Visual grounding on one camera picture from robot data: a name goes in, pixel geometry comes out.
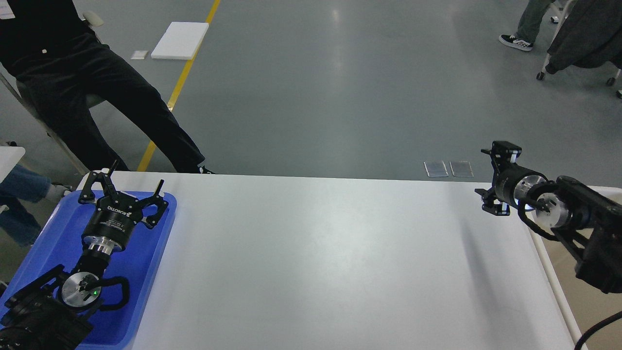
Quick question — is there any clear floor plate right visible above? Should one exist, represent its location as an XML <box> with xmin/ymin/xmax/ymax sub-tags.
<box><xmin>449</xmin><ymin>161</ymin><xmax>475</xmax><ymax>177</ymax></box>

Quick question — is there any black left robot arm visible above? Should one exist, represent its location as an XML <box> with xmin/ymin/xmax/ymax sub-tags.
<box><xmin>1</xmin><ymin>169</ymin><xmax>176</xmax><ymax>350</ymax></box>

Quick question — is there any beige plastic bin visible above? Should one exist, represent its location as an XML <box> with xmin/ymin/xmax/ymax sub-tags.
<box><xmin>529</xmin><ymin>186</ymin><xmax>622</xmax><ymax>350</ymax></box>

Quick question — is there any person with checkered sneaker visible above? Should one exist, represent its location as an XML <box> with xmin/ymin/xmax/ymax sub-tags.
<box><xmin>498</xmin><ymin>0</ymin><xmax>554</xmax><ymax>53</ymax></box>

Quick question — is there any person in blue jeans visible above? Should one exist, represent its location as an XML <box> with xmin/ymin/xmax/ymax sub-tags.
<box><xmin>0</xmin><ymin>164</ymin><xmax>73</xmax><ymax>247</ymax></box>

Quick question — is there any person in black clothes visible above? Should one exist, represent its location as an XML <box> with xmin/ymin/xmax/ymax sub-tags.
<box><xmin>0</xmin><ymin>0</ymin><xmax>209</xmax><ymax>174</ymax></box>

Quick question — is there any white foam board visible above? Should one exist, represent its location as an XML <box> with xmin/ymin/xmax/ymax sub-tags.
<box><xmin>151</xmin><ymin>22</ymin><xmax>209</xmax><ymax>60</ymax></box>

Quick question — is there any rolling chair with jacket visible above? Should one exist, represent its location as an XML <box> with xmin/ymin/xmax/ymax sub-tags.
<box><xmin>536</xmin><ymin>0</ymin><xmax>622</xmax><ymax>80</ymax></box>

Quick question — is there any clear floor plate left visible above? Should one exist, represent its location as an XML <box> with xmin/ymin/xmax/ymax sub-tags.
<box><xmin>424</xmin><ymin>161</ymin><xmax>449</xmax><ymax>178</ymax></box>

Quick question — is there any blue plastic tray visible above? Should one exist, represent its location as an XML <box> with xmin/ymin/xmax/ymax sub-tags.
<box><xmin>1</xmin><ymin>192</ymin><xmax>177</xmax><ymax>350</ymax></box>

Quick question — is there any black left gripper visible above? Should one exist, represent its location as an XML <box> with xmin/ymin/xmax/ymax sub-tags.
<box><xmin>79</xmin><ymin>159</ymin><xmax>170</xmax><ymax>253</ymax></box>

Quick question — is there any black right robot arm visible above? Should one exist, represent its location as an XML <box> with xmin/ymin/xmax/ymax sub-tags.
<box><xmin>475</xmin><ymin>141</ymin><xmax>622</xmax><ymax>293</ymax></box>

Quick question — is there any small white floor card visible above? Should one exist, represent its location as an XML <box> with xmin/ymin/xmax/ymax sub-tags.
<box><xmin>130</xmin><ymin>50</ymin><xmax>148</xmax><ymax>60</ymax></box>

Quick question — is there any white side table corner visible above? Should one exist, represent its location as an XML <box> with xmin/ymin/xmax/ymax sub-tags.
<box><xmin>0</xmin><ymin>146</ymin><xmax>25</xmax><ymax>182</ymax></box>

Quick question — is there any clear floor plate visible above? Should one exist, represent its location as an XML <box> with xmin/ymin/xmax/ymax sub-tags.
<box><xmin>449</xmin><ymin>161</ymin><xmax>475</xmax><ymax>177</ymax></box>
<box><xmin>424</xmin><ymin>161</ymin><xmax>449</xmax><ymax>178</ymax></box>

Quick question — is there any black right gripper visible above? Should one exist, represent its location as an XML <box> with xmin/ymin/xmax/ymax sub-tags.
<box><xmin>474</xmin><ymin>141</ymin><xmax>548</xmax><ymax>216</ymax></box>

